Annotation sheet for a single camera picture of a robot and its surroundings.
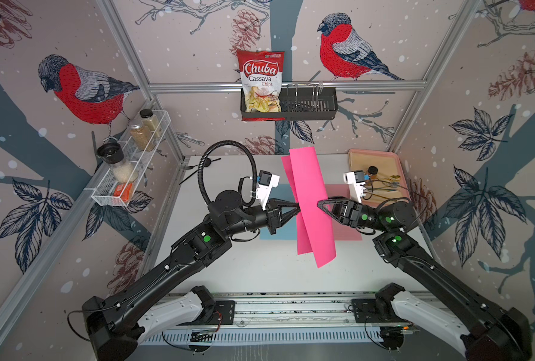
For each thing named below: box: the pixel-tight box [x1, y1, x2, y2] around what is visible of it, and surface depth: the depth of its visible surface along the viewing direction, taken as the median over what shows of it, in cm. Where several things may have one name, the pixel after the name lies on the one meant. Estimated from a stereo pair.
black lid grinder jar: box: [96, 142, 139, 184], surface depth 67 cm
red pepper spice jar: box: [367, 165, 378, 179], surface depth 103 cm
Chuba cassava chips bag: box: [236, 49, 286, 122], surface depth 85 cm
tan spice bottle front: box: [129, 120, 155, 152], surface depth 77 cm
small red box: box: [113, 182, 133, 203], surface depth 68 cm
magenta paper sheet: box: [281, 146, 337, 269], surface depth 58 cm
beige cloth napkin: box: [349, 153, 409, 204], surface depth 113 cm
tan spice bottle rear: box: [139, 108, 161, 139], surface depth 82 cm
